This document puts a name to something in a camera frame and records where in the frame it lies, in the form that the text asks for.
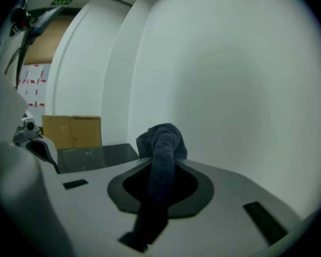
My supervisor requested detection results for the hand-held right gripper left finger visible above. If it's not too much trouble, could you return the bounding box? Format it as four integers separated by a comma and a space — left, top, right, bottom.
40, 156, 153, 242

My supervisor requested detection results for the brown cardboard box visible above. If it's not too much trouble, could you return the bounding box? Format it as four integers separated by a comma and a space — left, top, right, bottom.
42, 115, 102, 150

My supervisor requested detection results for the white panel with red tape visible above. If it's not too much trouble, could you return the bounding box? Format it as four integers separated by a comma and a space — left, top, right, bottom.
17, 63, 53, 133

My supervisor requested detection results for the dark blue towel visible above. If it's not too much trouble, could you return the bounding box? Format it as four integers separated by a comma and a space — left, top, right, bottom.
119, 123, 188, 253

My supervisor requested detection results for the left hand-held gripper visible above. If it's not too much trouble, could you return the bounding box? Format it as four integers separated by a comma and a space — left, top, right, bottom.
12, 110, 60, 174

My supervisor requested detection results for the black monitor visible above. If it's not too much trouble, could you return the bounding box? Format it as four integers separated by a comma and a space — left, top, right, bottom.
29, 5, 64, 41

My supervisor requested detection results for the black marble vanity counter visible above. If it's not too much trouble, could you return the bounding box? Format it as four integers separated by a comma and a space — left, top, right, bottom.
57, 142, 140, 174

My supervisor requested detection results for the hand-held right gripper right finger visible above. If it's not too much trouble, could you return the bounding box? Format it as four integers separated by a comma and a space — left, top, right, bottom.
148, 158, 303, 257

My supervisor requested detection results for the brown door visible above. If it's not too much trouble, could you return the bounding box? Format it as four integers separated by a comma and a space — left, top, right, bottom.
24, 14, 75, 65

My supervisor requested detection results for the person's white shirt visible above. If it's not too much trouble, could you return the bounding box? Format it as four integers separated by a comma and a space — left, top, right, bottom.
0, 0, 30, 147

